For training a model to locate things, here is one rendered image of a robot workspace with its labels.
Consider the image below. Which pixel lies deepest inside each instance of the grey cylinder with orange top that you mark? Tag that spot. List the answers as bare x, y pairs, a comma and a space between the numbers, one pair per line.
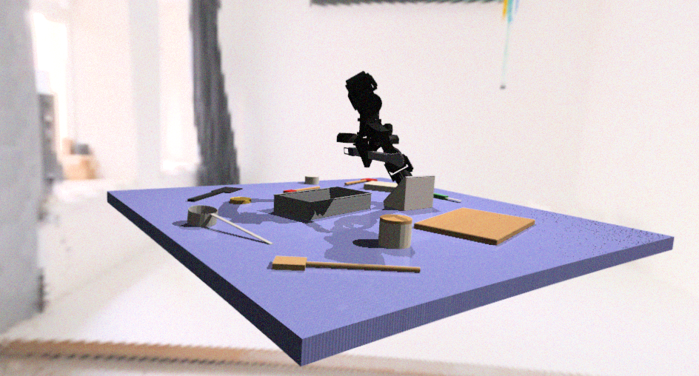
395, 231

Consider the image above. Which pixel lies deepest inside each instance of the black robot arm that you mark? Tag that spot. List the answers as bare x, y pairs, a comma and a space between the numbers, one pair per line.
363, 99

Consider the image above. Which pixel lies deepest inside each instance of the light brown wooden board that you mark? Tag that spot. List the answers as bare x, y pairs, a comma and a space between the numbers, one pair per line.
476, 225

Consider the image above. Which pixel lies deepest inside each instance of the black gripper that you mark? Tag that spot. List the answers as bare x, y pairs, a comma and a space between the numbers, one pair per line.
361, 143

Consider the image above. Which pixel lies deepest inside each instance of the grey saucepan with long handle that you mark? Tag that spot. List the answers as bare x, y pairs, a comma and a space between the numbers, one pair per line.
203, 215

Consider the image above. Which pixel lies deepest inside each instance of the yellow flat disc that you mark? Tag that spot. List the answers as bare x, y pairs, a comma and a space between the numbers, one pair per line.
240, 200

